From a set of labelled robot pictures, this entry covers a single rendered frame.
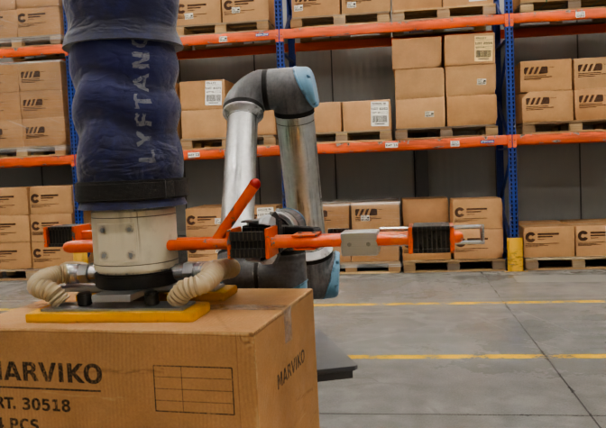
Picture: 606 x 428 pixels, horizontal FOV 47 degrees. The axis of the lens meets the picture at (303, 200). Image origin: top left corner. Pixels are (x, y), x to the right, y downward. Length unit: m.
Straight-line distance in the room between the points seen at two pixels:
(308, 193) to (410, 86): 6.55
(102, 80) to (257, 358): 0.60
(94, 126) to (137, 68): 0.14
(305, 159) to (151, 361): 0.92
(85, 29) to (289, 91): 0.71
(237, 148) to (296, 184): 0.26
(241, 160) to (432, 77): 6.82
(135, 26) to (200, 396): 0.69
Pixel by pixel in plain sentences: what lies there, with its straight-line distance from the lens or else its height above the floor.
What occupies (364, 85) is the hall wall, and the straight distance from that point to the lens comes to 9.85.
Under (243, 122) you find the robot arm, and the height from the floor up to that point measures 1.47.
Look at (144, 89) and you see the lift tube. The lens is 1.39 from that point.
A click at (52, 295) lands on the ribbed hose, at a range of 1.45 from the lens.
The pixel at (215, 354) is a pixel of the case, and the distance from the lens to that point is 1.22.
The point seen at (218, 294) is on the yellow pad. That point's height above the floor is 1.09.
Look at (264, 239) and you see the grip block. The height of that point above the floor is 1.21.
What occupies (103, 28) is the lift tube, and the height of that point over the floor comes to 1.62.
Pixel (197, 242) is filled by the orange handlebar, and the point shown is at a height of 1.20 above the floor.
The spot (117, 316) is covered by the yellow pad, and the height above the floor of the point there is 1.08.
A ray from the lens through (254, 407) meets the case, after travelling 1.23.
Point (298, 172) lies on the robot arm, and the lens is 2.02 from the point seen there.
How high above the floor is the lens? 1.35
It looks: 3 degrees down
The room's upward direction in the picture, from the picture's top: 2 degrees counter-clockwise
